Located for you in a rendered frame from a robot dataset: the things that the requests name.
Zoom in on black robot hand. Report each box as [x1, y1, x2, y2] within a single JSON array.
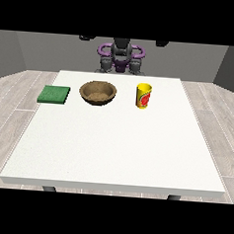
[[78, 36, 97, 42], [155, 40, 171, 48]]

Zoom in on yellow cup with melon print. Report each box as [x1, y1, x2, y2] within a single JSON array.
[[134, 82, 154, 111]]

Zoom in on brown wooden bowl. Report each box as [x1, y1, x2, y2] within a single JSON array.
[[77, 79, 118, 108]]

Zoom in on green square pad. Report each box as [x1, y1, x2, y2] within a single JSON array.
[[36, 84, 71, 106]]

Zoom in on grey robot trunk purple rings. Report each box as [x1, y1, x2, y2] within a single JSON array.
[[95, 37, 149, 76]]

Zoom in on dark table leg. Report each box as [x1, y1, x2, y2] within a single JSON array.
[[166, 194, 183, 201], [41, 185, 57, 193]]

